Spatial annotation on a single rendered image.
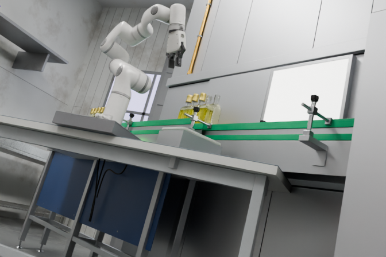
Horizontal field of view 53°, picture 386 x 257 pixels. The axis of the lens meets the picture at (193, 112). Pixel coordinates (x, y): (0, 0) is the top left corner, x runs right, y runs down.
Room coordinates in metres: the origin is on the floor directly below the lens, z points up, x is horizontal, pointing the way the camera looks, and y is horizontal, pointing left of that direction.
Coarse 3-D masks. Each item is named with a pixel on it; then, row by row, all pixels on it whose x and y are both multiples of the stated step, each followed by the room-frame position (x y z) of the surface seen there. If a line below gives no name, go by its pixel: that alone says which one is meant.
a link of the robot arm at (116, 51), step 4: (116, 44) 1.89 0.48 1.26; (112, 48) 1.88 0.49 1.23; (116, 48) 1.89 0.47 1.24; (120, 48) 1.91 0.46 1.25; (108, 52) 1.90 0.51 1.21; (112, 52) 1.90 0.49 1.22; (116, 52) 1.90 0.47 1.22; (120, 52) 1.91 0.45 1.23; (124, 52) 1.93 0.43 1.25; (112, 56) 1.92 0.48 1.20; (116, 56) 1.92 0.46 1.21; (120, 56) 1.92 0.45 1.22; (124, 56) 1.93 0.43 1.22; (128, 56) 1.95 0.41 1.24; (112, 60) 1.86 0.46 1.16; (124, 60) 1.93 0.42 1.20; (128, 60) 1.96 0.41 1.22
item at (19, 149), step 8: (0, 144) 3.77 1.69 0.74; (8, 144) 3.85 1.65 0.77; (16, 144) 3.93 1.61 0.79; (24, 144) 4.02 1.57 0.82; (8, 152) 4.29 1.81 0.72; (16, 152) 3.96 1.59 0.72; (24, 152) 4.05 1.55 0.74; (32, 152) 4.14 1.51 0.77; (40, 152) 4.24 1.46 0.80; (48, 152) 4.34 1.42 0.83; (32, 160) 4.60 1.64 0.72; (40, 160) 4.28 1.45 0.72; (40, 176) 5.19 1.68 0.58; (0, 200) 4.67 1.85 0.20; (16, 208) 4.27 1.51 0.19; (24, 208) 4.43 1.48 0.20; (64, 216) 4.95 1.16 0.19
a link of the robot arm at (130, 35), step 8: (120, 24) 1.84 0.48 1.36; (128, 24) 1.87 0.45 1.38; (112, 32) 1.86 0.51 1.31; (120, 32) 1.85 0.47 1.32; (128, 32) 1.86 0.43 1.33; (136, 32) 1.84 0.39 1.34; (104, 40) 1.89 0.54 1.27; (112, 40) 1.86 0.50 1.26; (128, 40) 1.89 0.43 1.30; (136, 40) 1.88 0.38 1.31; (104, 48) 1.88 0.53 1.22
